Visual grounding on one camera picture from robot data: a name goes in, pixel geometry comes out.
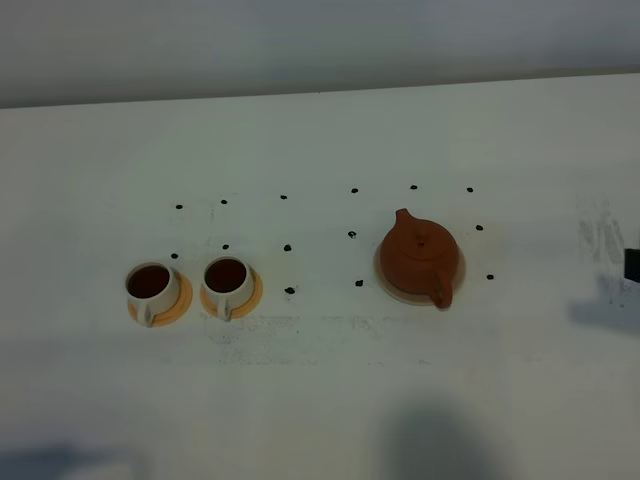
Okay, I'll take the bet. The brown clay teapot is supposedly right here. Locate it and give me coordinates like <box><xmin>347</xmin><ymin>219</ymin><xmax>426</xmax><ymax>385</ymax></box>
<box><xmin>380</xmin><ymin>208</ymin><xmax>459</xmax><ymax>310</ymax></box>

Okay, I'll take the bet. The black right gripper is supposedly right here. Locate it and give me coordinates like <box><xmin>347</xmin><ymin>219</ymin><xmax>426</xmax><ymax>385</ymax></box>
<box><xmin>624</xmin><ymin>248</ymin><xmax>640</xmax><ymax>281</ymax></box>

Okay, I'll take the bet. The white teacup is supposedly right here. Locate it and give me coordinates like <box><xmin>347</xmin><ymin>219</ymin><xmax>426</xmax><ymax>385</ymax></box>
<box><xmin>202</xmin><ymin>256</ymin><xmax>254</xmax><ymax>321</ymax></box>
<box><xmin>125</xmin><ymin>262</ymin><xmax>180</xmax><ymax>327</ymax></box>

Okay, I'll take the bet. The right orange coaster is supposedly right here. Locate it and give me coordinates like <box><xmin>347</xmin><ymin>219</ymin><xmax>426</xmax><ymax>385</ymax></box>
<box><xmin>199</xmin><ymin>267</ymin><xmax>263</xmax><ymax>319</ymax></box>

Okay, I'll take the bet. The right white teacup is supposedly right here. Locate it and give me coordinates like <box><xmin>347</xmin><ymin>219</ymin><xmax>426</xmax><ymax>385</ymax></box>
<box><xmin>202</xmin><ymin>256</ymin><xmax>254</xmax><ymax>321</ymax></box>

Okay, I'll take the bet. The cream round teapot coaster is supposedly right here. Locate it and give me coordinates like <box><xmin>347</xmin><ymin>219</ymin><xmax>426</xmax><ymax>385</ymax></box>
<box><xmin>373</xmin><ymin>246</ymin><xmax>467</xmax><ymax>306</ymax></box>

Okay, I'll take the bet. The left orange coaster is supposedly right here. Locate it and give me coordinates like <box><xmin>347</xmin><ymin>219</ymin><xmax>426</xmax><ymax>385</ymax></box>
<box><xmin>127</xmin><ymin>270</ymin><xmax>193</xmax><ymax>328</ymax></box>

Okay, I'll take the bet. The left white teacup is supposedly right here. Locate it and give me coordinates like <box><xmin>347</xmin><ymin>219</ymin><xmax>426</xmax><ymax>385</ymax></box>
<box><xmin>125</xmin><ymin>262</ymin><xmax>180</xmax><ymax>327</ymax></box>

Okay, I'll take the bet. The orange coaster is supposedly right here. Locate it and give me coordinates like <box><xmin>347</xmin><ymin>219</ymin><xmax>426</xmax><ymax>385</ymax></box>
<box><xmin>199</xmin><ymin>267</ymin><xmax>263</xmax><ymax>319</ymax></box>
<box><xmin>127</xmin><ymin>270</ymin><xmax>193</xmax><ymax>328</ymax></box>

